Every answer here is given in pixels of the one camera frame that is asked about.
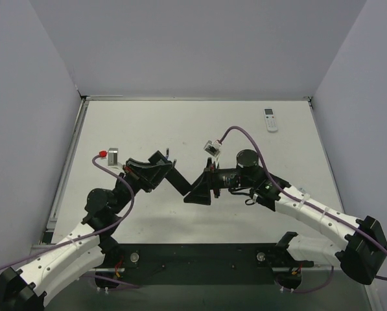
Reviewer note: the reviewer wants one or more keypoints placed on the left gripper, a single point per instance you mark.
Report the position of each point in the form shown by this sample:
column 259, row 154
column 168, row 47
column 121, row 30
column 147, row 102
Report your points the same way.
column 161, row 166

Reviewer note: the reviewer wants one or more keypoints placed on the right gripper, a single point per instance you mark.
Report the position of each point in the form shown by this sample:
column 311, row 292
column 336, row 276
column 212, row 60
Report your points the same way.
column 210, row 182

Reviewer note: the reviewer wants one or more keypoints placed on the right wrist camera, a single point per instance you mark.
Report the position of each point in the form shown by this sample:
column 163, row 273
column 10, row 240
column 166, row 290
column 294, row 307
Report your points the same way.
column 213, row 148

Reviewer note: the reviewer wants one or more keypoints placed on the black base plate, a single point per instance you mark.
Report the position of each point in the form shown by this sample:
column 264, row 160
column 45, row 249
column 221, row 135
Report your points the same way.
column 198, row 264

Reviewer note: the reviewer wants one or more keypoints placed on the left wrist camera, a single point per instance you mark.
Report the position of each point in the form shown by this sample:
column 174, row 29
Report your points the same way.
column 111, row 155

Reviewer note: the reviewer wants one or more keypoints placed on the white remote control far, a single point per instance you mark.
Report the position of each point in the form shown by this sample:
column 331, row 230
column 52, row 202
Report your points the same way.
column 270, row 120

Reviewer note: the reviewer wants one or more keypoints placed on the black remote control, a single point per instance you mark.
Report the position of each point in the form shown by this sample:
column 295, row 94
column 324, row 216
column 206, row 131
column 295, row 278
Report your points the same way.
column 175, row 178

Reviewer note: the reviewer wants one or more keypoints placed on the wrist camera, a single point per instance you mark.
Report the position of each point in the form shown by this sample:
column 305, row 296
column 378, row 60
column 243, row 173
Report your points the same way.
column 213, row 148
column 111, row 155

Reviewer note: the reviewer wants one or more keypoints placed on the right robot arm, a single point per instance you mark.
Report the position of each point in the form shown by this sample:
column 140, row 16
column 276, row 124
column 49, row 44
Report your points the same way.
column 358, row 247

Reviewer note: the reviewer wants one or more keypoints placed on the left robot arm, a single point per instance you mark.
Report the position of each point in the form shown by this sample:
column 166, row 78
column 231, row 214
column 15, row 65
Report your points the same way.
column 34, row 285

